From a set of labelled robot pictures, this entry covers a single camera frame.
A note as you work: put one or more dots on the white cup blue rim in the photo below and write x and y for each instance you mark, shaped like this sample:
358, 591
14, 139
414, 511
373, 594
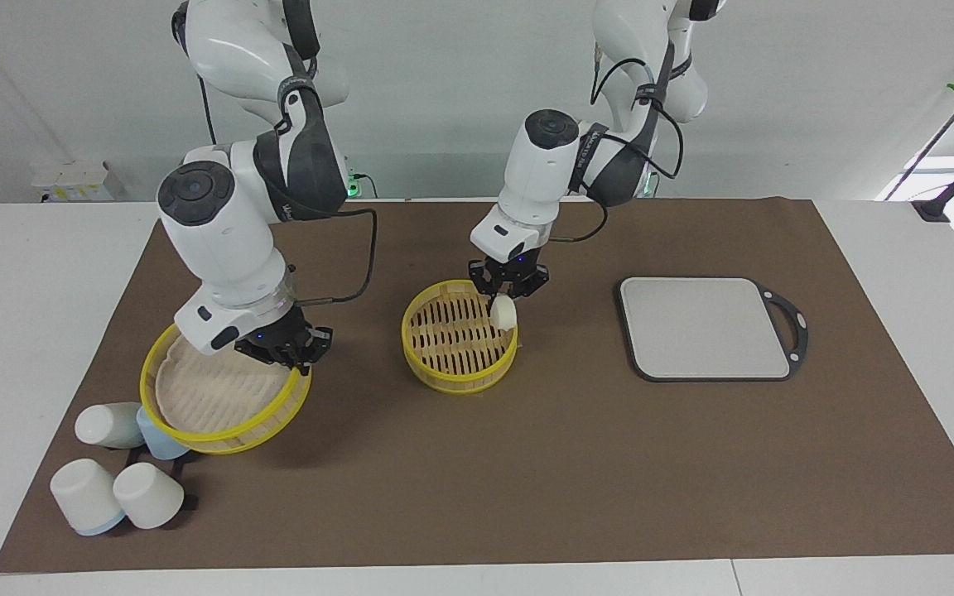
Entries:
84, 497
104, 425

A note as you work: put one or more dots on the light blue cup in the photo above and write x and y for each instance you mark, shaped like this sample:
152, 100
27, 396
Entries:
158, 447

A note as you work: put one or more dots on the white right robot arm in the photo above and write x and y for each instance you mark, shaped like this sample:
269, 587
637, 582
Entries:
220, 240

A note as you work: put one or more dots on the white box yellow labels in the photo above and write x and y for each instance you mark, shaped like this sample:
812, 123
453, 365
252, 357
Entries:
75, 182

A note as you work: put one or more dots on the cream cup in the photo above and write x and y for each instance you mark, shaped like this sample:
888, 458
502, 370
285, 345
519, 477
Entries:
148, 497

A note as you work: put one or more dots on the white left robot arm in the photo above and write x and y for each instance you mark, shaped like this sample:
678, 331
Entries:
535, 174

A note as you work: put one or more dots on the thin grey pole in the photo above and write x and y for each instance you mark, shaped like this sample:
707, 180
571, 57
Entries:
924, 153

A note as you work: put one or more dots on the brown table mat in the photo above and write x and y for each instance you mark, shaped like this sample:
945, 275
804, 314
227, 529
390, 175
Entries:
568, 463

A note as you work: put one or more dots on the yellow rimmed steamer lid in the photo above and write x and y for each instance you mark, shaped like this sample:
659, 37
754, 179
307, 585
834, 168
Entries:
212, 397

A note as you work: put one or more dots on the pale steamed bun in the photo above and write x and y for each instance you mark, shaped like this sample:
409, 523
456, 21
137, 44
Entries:
503, 314

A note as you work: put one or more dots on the green lit base connector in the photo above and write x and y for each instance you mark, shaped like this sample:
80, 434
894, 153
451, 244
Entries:
354, 182

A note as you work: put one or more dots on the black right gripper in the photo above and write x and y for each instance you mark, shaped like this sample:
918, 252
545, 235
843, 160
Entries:
286, 339

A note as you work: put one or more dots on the grey cutting board black rim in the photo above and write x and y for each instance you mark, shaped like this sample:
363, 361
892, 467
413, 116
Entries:
705, 327

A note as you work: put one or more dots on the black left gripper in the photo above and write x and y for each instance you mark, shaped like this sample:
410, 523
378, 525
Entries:
510, 271

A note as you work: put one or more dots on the yellow bamboo steamer basket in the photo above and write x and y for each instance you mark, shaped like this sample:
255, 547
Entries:
452, 339

